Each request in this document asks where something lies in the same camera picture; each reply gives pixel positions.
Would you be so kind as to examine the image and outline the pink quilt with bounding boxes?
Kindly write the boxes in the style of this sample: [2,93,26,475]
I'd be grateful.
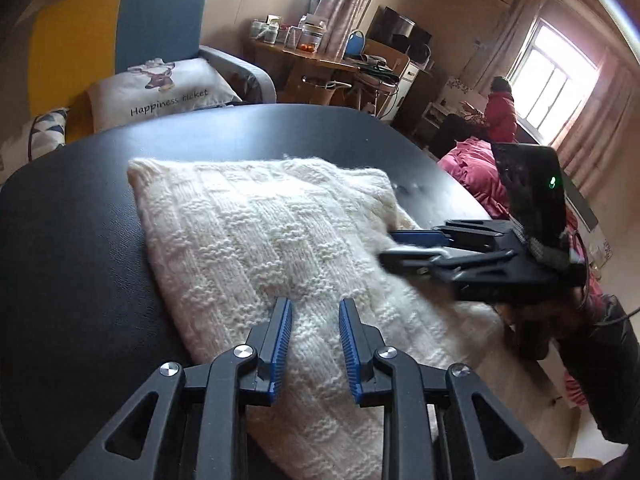
[437,137,608,406]

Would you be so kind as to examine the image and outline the wooden desk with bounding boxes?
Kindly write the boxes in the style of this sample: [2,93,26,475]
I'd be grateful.
[247,37,401,111]

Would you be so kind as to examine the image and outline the black appliance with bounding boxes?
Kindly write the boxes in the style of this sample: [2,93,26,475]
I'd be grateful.
[367,6,433,61]

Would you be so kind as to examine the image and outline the blue bag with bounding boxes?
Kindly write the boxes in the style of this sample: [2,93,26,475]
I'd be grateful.
[345,30,367,58]

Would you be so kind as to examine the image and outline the triangle pattern pillow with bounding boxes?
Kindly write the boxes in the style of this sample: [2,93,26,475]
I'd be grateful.
[27,107,70,161]

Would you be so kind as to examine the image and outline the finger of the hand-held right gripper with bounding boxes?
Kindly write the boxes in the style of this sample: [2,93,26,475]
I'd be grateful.
[378,248,516,284]
[389,219,516,252]

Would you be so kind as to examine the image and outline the small side window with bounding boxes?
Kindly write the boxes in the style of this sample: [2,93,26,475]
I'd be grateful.
[515,17,601,143]

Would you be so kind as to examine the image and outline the white small cabinet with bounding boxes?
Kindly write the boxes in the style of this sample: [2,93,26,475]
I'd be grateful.
[372,57,418,121]

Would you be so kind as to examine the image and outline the cluster of glass jars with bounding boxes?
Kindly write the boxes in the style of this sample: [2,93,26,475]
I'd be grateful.
[250,12,331,53]

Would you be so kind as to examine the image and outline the person's right hand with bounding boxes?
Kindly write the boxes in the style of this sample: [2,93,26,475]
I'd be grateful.
[501,287,594,361]

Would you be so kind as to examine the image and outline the black cable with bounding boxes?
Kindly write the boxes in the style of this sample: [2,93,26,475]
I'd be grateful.
[590,305,640,328]

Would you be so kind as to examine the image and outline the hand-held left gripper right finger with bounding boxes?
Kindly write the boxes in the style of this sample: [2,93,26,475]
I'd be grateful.
[338,298,566,480]

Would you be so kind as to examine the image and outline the pink patterned curtain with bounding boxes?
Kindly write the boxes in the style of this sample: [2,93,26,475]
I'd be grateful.
[555,50,640,201]
[315,0,393,58]

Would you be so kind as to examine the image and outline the person's right forearm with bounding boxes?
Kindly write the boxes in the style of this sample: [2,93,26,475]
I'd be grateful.
[555,295,640,446]

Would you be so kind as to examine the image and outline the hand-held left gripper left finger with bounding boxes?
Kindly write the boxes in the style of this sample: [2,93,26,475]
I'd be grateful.
[60,296,293,480]

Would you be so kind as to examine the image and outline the white knit sweater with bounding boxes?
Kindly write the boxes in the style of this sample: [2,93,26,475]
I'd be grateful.
[127,156,501,480]

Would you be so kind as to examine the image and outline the deer print pillow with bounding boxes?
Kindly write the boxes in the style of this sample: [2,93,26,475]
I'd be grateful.
[87,57,243,131]

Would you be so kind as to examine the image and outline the grey yellow blue sofa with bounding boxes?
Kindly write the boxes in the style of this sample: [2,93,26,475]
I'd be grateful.
[0,0,278,161]

